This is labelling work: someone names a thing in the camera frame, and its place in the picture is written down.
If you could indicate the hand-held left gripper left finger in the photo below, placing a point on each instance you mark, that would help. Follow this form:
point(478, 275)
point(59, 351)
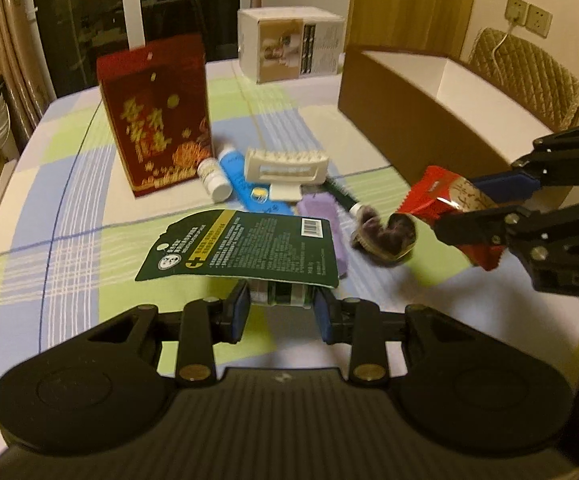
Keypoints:
point(241, 306)

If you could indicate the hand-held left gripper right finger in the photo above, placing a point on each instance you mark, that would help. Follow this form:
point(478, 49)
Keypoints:
point(321, 311)

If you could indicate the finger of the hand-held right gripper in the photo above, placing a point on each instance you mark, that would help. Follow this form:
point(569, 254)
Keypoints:
point(484, 225)
point(507, 185)

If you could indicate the red snack packet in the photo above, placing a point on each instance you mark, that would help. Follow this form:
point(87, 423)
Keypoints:
point(434, 192)

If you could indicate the green card blister pack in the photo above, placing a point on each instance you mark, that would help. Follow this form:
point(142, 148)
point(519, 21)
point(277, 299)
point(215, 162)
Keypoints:
point(249, 245)

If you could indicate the purple candy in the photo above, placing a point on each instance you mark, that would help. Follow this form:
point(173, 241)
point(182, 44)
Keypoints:
point(384, 237)

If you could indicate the purple box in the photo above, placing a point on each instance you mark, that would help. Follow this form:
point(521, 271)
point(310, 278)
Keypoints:
point(319, 207)

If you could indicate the dark green slim box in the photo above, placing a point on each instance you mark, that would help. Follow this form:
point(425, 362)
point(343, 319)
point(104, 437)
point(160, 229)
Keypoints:
point(339, 192)

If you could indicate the brown cardboard box white inside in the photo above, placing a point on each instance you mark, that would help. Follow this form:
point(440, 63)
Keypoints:
point(409, 115)

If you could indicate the blue and white package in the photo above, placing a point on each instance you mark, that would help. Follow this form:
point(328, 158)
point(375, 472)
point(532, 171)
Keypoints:
point(237, 170)

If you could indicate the white plastic comb holder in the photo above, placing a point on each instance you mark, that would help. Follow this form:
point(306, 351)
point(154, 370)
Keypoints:
point(284, 167)

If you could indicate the quilted beige chair cover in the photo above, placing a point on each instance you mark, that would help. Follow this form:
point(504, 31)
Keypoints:
point(524, 75)

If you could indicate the small white bottle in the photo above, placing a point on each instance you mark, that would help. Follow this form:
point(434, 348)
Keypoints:
point(214, 180)

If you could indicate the wooden door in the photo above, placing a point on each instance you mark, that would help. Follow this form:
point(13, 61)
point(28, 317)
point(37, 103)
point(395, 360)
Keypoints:
point(409, 0)

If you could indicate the red gold printed box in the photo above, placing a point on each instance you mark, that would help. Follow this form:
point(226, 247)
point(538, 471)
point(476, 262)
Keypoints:
point(154, 110)

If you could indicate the white printed carton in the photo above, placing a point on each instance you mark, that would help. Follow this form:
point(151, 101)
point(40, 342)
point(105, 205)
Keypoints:
point(279, 40)

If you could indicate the glass sliding door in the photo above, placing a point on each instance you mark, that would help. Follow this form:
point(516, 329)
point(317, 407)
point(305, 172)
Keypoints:
point(119, 5)

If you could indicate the beige curtain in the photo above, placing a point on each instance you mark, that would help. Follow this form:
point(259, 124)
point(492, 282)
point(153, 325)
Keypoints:
point(4, 35)

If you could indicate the beige wall socket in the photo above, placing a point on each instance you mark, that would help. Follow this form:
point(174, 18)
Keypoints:
point(517, 6)
point(539, 20)

